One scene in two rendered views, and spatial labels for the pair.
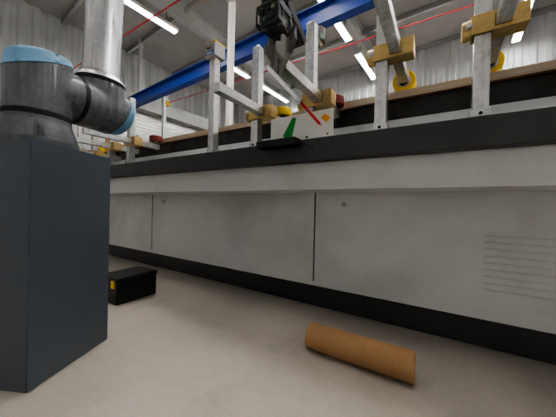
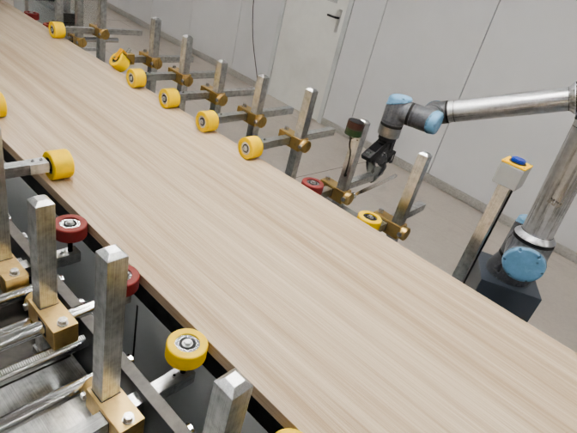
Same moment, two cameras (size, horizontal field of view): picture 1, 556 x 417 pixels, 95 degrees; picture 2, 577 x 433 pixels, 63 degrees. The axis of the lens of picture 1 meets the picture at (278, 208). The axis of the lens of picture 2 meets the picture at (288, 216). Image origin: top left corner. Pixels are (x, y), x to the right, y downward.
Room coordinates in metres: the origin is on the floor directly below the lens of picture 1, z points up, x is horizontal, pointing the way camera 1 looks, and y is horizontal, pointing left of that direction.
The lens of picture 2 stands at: (2.56, -0.20, 1.60)
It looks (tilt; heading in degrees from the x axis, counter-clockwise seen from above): 30 degrees down; 183
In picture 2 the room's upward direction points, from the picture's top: 15 degrees clockwise
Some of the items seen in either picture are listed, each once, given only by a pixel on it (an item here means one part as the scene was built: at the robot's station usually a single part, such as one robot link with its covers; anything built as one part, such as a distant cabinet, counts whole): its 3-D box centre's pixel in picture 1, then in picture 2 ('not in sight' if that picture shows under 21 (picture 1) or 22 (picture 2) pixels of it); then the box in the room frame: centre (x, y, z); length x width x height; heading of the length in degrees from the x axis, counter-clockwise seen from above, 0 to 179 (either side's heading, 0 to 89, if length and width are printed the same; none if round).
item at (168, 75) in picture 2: not in sight; (181, 75); (0.38, -0.98, 0.95); 0.50 x 0.04 x 0.04; 148
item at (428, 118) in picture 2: not in sight; (425, 118); (0.71, 0.12, 1.14); 0.12 x 0.12 x 0.09; 71
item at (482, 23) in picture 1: (492, 25); (252, 116); (0.67, -0.55, 0.95); 0.14 x 0.06 x 0.05; 58
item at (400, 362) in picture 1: (357, 349); not in sight; (0.75, -0.24, 0.04); 0.30 x 0.08 x 0.08; 58
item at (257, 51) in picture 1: (256, 103); (400, 216); (1.09, 0.10, 0.89); 0.04 x 0.04 x 0.48; 58
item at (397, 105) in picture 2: not in sight; (397, 111); (0.69, 0.01, 1.14); 0.10 x 0.09 x 0.12; 71
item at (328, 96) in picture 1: (316, 101); (336, 191); (0.94, -0.13, 0.85); 0.14 x 0.06 x 0.05; 58
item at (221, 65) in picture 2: not in sight; (214, 112); (0.55, -0.75, 0.87); 0.04 x 0.04 x 0.48; 58
